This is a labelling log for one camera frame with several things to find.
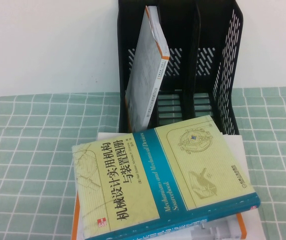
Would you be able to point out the white book with orange spine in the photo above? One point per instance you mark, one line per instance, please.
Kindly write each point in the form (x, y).
(144, 82)

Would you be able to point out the yellow teal hardcover book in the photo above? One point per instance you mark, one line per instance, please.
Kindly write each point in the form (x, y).
(157, 180)

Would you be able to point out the plain white book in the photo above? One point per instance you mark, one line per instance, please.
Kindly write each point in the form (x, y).
(248, 165)

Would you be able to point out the white orange ROS book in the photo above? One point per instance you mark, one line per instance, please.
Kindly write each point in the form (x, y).
(218, 227)

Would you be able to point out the green checked tablecloth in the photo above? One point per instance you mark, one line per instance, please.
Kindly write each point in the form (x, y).
(27, 150)

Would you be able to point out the black mesh book holder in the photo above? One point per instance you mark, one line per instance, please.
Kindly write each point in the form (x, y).
(208, 32)

